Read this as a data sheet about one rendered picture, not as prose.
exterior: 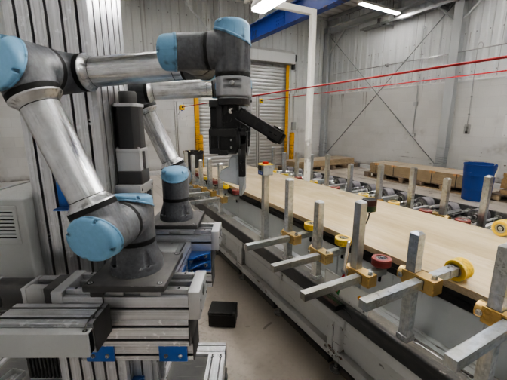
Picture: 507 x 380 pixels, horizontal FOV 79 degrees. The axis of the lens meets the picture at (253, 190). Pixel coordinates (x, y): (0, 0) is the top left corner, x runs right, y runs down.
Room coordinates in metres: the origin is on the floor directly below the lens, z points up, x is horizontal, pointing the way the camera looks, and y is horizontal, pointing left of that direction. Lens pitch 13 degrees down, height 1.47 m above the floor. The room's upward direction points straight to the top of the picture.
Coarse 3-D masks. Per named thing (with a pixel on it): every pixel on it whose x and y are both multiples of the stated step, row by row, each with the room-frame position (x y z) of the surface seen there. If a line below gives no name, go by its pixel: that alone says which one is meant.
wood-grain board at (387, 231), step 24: (216, 168) 3.79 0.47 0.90; (312, 192) 2.45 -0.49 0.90; (336, 192) 2.45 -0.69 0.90; (312, 216) 1.80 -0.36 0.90; (336, 216) 1.80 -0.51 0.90; (384, 216) 1.80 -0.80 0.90; (408, 216) 1.80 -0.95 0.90; (432, 216) 1.80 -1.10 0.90; (384, 240) 1.42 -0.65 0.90; (408, 240) 1.42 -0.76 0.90; (432, 240) 1.42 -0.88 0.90; (456, 240) 1.42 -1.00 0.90; (480, 240) 1.42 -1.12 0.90; (504, 240) 1.42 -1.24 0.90; (432, 264) 1.15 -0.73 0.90; (480, 264) 1.15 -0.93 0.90; (456, 288) 0.99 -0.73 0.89; (480, 288) 0.97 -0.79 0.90
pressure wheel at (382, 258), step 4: (372, 256) 1.21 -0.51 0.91; (376, 256) 1.22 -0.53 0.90; (380, 256) 1.20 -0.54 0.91; (384, 256) 1.22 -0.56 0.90; (388, 256) 1.21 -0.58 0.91; (372, 260) 1.20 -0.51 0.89; (376, 260) 1.18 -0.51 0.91; (380, 260) 1.18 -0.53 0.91; (384, 260) 1.18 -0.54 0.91; (388, 260) 1.18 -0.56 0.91; (372, 264) 1.20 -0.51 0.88; (376, 264) 1.18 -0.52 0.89; (380, 264) 1.17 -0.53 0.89; (384, 264) 1.17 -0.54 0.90; (388, 264) 1.17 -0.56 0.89; (380, 268) 1.19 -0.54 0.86; (384, 268) 1.17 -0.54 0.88; (380, 280) 1.20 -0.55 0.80
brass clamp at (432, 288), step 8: (400, 272) 0.98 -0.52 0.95; (408, 272) 0.96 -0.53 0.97; (416, 272) 0.95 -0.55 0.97; (424, 272) 0.95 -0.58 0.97; (424, 280) 0.91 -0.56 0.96; (432, 280) 0.90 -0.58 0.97; (440, 280) 0.90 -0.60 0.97; (424, 288) 0.91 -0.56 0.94; (432, 288) 0.88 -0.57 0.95; (440, 288) 0.90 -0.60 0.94; (432, 296) 0.88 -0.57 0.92
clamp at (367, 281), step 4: (348, 264) 1.22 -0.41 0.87; (348, 268) 1.20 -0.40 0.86; (352, 268) 1.18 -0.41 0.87; (360, 268) 1.17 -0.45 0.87; (364, 268) 1.17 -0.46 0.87; (348, 272) 1.19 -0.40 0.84; (352, 272) 1.17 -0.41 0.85; (356, 272) 1.15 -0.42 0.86; (360, 272) 1.14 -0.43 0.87; (364, 272) 1.14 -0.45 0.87; (364, 276) 1.12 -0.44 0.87; (368, 276) 1.11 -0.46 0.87; (372, 276) 1.11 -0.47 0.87; (376, 276) 1.12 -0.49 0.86; (364, 280) 1.12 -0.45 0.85; (368, 280) 1.10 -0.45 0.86; (372, 280) 1.11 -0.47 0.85; (364, 284) 1.11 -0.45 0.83; (368, 284) 1.10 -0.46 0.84; (372, 284) 1.11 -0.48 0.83; (368, 288) 1.10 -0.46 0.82
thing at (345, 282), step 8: (376, 272) 1.17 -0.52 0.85; (384, 272) 1.19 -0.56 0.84; (336, 280) 1.09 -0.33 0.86; (344, 280) 1.09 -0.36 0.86; (352, 280) 1.11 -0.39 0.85; (360, 280) 1.13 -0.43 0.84; (312, 288) 1.04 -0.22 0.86; (320, 288) 1.04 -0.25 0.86; (328, 288) 1.05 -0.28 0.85; (336, 288) 1.07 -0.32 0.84; (344, 288) 1.09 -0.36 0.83; (304, 296) 1.00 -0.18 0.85; (312, 296) 1.01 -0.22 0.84
